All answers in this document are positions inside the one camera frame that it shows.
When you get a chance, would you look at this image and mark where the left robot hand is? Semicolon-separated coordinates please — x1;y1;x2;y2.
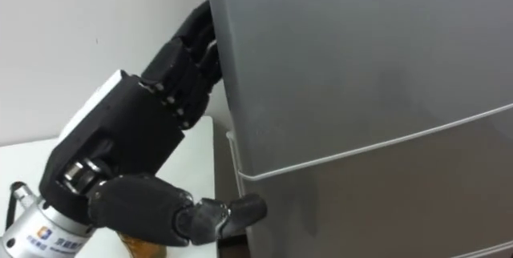
38;0;269;248

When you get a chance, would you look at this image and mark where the grey fridge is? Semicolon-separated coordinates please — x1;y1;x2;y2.
204;0;513;258

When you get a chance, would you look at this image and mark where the white cabinet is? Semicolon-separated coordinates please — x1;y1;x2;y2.
0;115;220;258

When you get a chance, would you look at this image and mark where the amber glass bottle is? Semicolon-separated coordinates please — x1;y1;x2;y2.
116;232;168;258

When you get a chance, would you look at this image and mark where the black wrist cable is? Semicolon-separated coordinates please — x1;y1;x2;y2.
4;181;26;232

